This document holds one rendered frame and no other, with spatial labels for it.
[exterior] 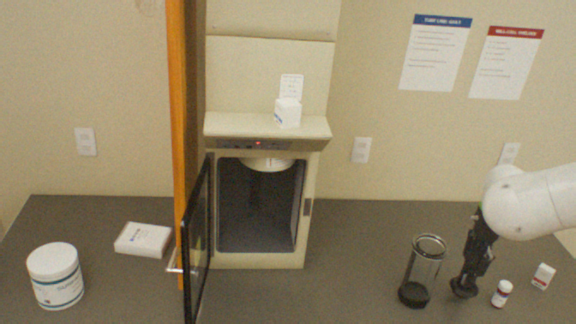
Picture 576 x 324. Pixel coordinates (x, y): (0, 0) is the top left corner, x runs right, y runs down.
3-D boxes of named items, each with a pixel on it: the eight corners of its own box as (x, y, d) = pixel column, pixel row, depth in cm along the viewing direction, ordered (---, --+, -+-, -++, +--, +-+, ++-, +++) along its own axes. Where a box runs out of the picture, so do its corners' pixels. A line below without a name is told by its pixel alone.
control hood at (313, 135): (204, 144, 127) (204, 111, 122) (321, 147, 132) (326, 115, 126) (202, 166, 118) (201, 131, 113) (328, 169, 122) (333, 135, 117)
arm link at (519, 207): (561, 234, 76) (539, 164, 79) (483, 249, 84) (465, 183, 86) (575, 230, 91) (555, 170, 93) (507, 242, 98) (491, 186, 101)
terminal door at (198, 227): (209, 261, 148) (209, 153, 127) (188, 342, 122) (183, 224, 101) (207, 261, 148) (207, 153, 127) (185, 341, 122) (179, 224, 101)
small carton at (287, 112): (273, 120, 121) (275, 99, 118) (291, 118, 123) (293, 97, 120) (281, 129, 117) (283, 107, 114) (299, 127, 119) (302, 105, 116)
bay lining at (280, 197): (218, 205, 169) (219, 117, 151) (289, 206, 173) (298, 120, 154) (215, 251, 149) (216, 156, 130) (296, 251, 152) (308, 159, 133)
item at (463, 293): (442, 281, 153) (448, 267, 150) (469, 280, 154) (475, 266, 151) (453, 303, 145) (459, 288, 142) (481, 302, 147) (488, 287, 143)
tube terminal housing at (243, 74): (209, 220, 173) (209, 9, 133) (295, 221, 177) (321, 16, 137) (206, 269, 152) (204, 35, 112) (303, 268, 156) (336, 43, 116)
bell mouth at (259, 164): (237, 141, 149) (238, 126, 147) (292, 142, 152) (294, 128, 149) (237, 171, 135) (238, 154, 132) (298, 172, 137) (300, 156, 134)
